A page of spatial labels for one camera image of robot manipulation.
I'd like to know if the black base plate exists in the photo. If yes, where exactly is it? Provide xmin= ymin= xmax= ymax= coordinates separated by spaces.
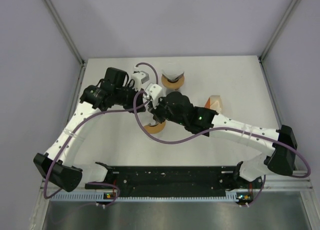
xmin=104 ymin=166 xmax=262 ymax=197

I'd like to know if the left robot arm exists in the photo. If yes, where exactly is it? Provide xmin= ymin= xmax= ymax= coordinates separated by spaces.
xmin=33 ymin=67 xmax=150 ymax=192

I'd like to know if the wooden dripper ring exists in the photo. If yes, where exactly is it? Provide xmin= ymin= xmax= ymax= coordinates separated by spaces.
xmin=144 ymin=121 xmax=167 ymax=135
xmin=161 ymin=74 xmax=186 ymax=90

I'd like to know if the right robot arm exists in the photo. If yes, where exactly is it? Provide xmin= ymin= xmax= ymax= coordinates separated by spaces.
xmin=148 ymin=91 xmax=298 ymax=188

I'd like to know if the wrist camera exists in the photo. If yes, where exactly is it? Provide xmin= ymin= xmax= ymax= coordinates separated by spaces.
xmin=143 ymin=83 xmax=164 ymax=109
xmin=128 ymin=66 xmax=150 ymax=91

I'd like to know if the grey glass dripper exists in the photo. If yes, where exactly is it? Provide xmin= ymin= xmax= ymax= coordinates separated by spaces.
xmin=162 ymin=71 xmax=184 ymax=83

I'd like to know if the grey cable duct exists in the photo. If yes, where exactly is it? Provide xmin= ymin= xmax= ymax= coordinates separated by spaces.
xmin=51 ymin=192 xmax=249 ymax=202

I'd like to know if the aluminium frame rail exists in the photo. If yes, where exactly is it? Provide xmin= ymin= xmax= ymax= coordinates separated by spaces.
xmin=39 ymin=171 xmax=315 ymax=190

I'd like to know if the orange coffee filter box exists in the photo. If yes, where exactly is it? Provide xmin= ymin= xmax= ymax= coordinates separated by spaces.
xmin=204 ymin=95 xmax=223 ymax=113

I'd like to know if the grey glass carafe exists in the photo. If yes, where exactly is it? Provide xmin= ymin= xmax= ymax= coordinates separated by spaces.
xmin=165 ymin=88 xmax=180 ymax=95

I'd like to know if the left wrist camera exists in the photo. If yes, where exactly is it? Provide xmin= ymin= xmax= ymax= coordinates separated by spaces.
xmin=128 ymin=66 xmax=150 ymax=91

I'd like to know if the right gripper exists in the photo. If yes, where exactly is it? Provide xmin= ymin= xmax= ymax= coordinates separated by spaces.
xmin=148 ymin=96 xmax=187 ymax=127

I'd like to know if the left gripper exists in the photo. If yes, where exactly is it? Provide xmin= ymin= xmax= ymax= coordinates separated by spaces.
xmin=114 ymin=84 xmax=146 ymax=114

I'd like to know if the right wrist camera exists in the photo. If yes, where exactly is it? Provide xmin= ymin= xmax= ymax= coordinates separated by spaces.
xmin=143 ymin=83 xmax=164 ymax=109

